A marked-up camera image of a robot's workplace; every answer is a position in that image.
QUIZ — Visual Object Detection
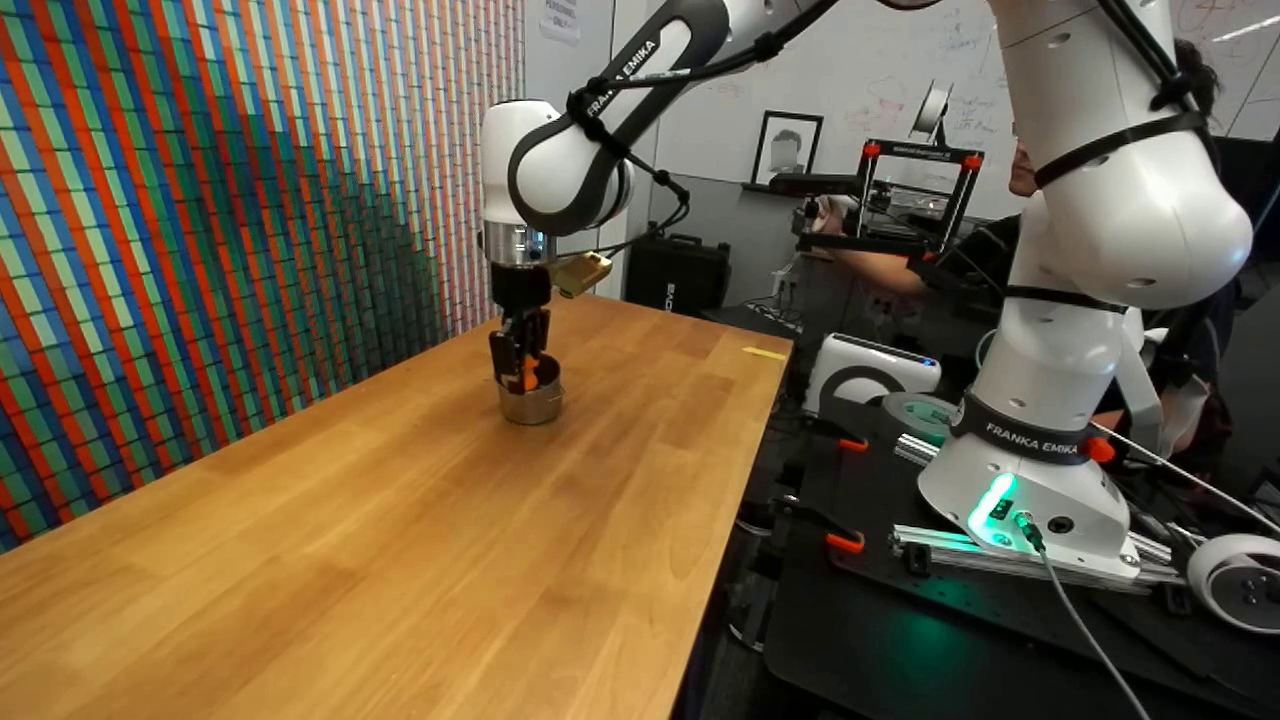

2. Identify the white cable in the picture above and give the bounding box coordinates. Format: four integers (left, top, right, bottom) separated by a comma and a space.
1020, 518, 1153, 720

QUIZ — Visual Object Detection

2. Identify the white tape roll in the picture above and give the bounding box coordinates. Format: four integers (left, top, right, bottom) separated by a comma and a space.
1186, 531, 1280, 635

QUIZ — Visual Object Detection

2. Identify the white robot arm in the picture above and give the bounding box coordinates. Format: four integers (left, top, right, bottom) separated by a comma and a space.
481, 0, 1253, 573

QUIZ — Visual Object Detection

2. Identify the orange black clamp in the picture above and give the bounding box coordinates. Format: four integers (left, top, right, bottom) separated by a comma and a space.
780, 494, 868, 556

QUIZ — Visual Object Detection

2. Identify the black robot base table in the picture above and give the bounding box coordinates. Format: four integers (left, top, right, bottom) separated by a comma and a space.
698, 405, 1280, 720

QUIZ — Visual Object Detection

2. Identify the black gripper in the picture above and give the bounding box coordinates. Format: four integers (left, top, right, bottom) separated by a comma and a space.
488, 263, 551, 390

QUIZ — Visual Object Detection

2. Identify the olive wrist camera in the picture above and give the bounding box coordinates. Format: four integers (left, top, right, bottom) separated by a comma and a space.
549, 246, 612, 296

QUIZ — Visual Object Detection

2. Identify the black orange 3D printer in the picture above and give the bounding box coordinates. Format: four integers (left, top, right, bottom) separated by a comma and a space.
850, 138, 985, 255

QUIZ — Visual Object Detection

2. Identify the orange rubber duck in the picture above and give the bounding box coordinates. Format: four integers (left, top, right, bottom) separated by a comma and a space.
516, 354, 549, 390

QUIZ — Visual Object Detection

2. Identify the colourful striped wall panel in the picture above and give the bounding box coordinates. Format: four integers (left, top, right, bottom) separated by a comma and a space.
0, 0, 523, 547

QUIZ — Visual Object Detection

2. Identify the white grey box device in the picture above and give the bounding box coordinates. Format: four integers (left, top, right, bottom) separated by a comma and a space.
799, 332, 942, 415

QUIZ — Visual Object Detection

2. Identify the small steel pot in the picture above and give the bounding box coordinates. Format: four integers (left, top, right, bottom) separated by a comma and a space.
500, 354, 563, 428

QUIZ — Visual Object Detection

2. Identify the framed portrait picture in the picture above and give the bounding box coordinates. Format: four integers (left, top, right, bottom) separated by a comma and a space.
751, 112, 822, 184

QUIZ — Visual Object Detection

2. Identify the black hard case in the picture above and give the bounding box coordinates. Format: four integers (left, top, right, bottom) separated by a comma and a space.
625, 236, 733, 317

